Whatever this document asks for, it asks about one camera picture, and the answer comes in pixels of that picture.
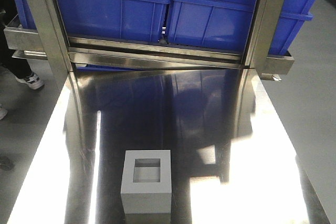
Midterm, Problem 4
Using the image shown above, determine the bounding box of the gray square hollow base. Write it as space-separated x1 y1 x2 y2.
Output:
120 150 172 214

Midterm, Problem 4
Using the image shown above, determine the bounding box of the blue plastic bin right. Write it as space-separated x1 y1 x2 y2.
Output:
166 0 315 55

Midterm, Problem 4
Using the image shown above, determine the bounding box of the blue bin with red items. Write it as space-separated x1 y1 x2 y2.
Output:
2 0 171 43

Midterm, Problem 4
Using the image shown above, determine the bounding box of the white sneaker on person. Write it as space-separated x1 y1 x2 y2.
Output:
15 72 45 90

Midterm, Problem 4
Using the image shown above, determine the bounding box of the stainless steel rack frame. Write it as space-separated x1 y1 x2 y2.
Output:
5 0 293 85

